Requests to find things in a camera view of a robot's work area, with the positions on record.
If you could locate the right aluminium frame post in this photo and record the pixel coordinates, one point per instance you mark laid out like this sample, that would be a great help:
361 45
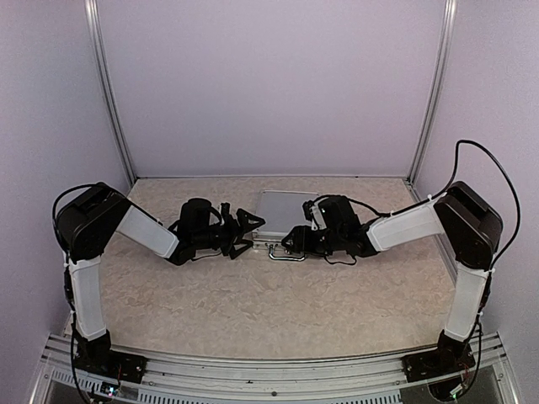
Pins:
442 58

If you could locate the left aluminium frame post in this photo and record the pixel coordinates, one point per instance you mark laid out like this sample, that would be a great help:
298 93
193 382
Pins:
91 8

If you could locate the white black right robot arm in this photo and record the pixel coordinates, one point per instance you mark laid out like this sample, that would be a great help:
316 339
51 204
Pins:
456 214

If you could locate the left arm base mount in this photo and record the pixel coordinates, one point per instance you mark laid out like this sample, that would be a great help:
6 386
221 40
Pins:
117 365

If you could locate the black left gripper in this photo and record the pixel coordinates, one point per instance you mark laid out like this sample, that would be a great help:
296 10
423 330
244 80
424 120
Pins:
236 233

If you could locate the front aluminium rail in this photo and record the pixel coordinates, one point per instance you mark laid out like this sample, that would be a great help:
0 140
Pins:
178 378

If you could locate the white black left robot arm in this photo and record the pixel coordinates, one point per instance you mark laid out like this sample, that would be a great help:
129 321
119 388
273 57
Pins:
84 227

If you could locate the aluminium poker set case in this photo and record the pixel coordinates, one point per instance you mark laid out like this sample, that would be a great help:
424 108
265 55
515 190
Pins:
282 211

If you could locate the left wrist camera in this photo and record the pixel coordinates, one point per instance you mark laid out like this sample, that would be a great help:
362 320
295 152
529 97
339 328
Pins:
225 213

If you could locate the aluminium frame post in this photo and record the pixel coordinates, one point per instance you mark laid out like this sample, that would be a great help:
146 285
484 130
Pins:
91 8
442 58

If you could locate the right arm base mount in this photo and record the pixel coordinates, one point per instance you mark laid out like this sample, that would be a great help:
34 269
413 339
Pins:
422 366

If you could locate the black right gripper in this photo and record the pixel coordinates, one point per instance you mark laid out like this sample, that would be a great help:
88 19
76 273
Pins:
301 242

